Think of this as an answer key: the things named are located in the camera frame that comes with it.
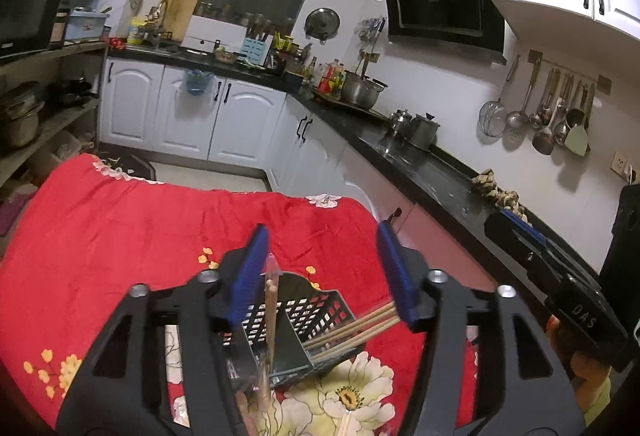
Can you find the blue knife block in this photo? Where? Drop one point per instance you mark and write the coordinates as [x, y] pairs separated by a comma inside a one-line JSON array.
[[256, 51]]

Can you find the black microwave oven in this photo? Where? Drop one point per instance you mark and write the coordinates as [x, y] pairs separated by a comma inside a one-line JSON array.
[[31, 26]]

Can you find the hanging pot lid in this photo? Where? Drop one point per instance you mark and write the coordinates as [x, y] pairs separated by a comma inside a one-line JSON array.
[[322, 24]]

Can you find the large steel stockpot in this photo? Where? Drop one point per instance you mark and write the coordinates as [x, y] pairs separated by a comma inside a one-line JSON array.
[[361, 92]]

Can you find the hanging steel ladle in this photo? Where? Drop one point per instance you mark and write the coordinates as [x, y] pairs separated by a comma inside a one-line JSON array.
[[516, 120]]

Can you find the steel lidded pot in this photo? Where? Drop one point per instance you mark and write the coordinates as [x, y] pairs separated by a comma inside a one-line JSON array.
[[422, 132]]

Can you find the bare wooden chopsticks in basket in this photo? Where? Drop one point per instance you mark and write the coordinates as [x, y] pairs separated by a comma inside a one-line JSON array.
[[340, 340]]

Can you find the chopsticks pair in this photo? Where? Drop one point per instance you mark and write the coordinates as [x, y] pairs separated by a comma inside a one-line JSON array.
[[271, 290]]

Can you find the wooden cutting board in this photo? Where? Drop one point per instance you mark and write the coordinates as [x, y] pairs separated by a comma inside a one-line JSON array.
[[177, 17]]

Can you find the white lower cabinets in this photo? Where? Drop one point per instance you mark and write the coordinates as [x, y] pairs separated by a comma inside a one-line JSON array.
[[149, 106]]

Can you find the person's right hand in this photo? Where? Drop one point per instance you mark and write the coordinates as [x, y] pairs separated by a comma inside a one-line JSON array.
[[590, 379]]

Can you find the steel kettle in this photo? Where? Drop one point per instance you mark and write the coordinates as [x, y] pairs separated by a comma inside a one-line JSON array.
[[399, 122]]

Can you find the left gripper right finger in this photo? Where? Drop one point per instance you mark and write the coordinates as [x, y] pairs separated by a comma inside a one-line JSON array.
[[486, 366]]

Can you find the light green spatula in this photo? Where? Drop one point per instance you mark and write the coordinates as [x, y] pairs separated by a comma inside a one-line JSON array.
[[576, 140]]

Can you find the hanging strainer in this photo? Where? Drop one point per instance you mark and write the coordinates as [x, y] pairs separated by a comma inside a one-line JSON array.
[[492, 116]]

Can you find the dark green utensil basket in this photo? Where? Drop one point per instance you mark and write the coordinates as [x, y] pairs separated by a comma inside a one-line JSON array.
[[303, 314]]

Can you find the ginger root pile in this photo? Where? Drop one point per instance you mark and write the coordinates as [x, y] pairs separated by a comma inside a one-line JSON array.
[[487, 187]]

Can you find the pot on shelf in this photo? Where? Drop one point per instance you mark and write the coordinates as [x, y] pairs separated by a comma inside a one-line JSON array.
[[20, 108]]

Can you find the red floral blanket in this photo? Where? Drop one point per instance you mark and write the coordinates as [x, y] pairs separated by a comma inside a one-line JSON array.
[[90, 233]]

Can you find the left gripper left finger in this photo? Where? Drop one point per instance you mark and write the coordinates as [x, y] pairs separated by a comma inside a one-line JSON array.
[[122, 387]]

